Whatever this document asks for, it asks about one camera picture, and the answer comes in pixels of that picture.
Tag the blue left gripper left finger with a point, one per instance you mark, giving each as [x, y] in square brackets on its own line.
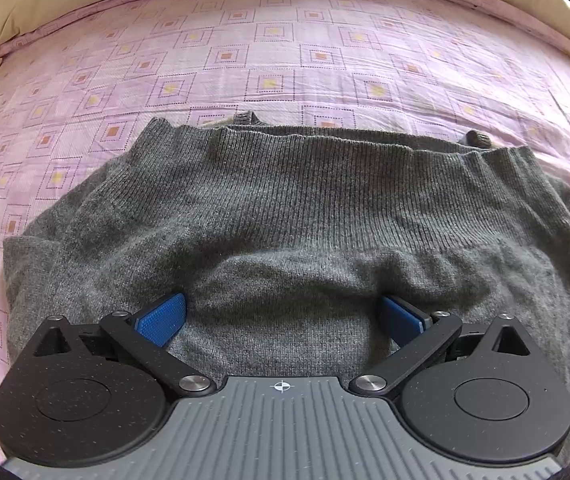
[161, 321]

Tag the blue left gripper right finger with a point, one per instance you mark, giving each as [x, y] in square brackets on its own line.
[402, 322]

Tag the grey argyle knit sweater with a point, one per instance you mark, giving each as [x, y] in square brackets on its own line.
[283, 239]

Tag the pink patterned bed sheet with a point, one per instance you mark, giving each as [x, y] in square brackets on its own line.
[78, 91]

